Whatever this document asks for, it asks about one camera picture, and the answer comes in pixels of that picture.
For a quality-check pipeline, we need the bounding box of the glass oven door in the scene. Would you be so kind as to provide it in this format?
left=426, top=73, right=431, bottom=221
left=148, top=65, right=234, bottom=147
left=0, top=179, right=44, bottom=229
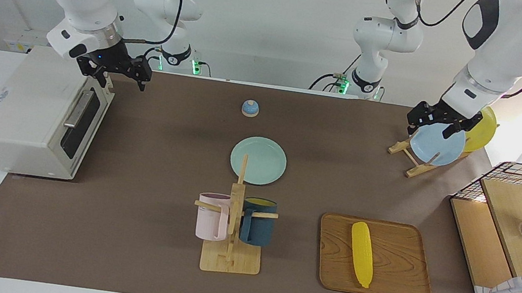
left=54, top=83, right=115, bottom=182

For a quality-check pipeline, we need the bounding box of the beige toaster oven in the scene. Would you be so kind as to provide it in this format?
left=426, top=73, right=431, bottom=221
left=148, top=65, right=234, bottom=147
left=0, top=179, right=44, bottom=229
left=0, top=40, right=120, bottom=186

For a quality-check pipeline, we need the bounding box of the wooden plate rack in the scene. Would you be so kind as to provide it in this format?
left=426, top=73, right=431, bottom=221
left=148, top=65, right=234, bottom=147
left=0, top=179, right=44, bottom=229
left=385, top=134, right=471, bottom=186

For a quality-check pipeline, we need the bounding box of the wooden mug tree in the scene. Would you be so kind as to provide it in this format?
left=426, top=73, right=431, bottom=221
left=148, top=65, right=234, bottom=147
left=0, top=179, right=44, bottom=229
left=185, top=148, right=287, bottom=280

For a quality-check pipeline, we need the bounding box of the pink mug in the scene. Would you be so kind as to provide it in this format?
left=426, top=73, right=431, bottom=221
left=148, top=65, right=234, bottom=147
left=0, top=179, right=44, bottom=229
left=193, top=191, right=234, bottom=243

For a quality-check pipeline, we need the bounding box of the small blue lidded pot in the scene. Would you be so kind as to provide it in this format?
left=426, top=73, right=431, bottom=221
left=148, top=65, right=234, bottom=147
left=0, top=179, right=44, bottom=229
left=240, top=99, right=261, bottom=118

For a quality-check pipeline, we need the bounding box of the light blue plate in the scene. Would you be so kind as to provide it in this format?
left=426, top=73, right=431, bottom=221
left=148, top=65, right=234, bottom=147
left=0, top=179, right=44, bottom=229
left=407, top=119, right=468, bottom=170

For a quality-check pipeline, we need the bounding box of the dark teal mug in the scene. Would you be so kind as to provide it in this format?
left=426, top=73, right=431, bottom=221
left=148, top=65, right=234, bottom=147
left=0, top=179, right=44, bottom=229
left=237, top=196, right=279, bottom=249

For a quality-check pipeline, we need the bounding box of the brown table mat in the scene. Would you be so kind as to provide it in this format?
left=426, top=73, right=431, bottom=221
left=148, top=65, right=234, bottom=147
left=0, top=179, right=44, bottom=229
left=0, top=48, right=522, bottom=293

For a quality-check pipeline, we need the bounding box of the yellow plate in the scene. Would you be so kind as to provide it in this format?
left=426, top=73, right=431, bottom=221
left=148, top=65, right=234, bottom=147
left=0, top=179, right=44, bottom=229
left=462, top=103, right=500, bottom=156

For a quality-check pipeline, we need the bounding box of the light green plate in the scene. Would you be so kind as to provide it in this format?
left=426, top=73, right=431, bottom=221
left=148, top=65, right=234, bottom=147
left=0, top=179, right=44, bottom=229
left=227, top=133, right=290, bottom=189

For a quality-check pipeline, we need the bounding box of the yellow corn cob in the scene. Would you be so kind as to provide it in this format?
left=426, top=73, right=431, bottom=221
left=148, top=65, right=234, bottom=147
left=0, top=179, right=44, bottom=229
left=343, top=221, right=380, bottom=289

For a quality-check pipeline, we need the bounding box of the wooden shelf with wire basket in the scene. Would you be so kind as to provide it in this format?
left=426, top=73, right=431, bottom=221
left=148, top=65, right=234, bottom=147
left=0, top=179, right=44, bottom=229
left=437, top=155, right=522, bottom=293

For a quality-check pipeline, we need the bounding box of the wooden serving tray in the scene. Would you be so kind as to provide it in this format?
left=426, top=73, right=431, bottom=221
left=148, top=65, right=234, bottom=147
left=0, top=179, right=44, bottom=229
left=311, top=212, right=441, bottom=293

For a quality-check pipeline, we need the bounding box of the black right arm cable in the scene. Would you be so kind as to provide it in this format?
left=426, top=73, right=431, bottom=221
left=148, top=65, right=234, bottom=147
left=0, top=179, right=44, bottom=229
left=121, top=0, right=185, bottom=50

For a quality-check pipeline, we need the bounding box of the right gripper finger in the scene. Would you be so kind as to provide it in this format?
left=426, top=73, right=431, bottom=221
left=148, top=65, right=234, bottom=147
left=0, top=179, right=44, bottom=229
left=133, top=75, right=150, bottom=94
left=90, top=69, right=109, bottom=89

